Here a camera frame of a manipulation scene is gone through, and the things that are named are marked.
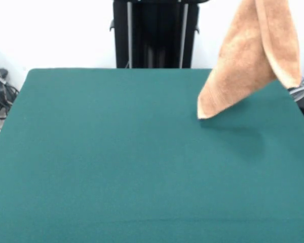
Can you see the tan terry towel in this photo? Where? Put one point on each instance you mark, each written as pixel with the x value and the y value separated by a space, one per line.
pixel 238 76

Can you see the dark green table cloth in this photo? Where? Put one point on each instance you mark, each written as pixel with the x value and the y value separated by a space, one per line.
pixel 116 152

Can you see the small black adapter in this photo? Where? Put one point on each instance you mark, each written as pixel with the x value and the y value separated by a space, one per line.
pixel 1 73

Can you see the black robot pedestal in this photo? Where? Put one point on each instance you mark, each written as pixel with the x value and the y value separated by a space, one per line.
pixel 157 38

